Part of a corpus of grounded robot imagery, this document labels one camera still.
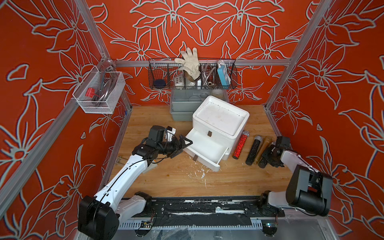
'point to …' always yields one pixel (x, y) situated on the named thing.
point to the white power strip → (179, 81)
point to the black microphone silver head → (255, 146)
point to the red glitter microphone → (245, 133)
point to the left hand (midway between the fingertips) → (188, 145)
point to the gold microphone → (266, 143)
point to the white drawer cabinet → (217, 126)
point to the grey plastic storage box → (184, 102)
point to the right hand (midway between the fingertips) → (263, 155)
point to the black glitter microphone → (262, 163)
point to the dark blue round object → (159, 83)
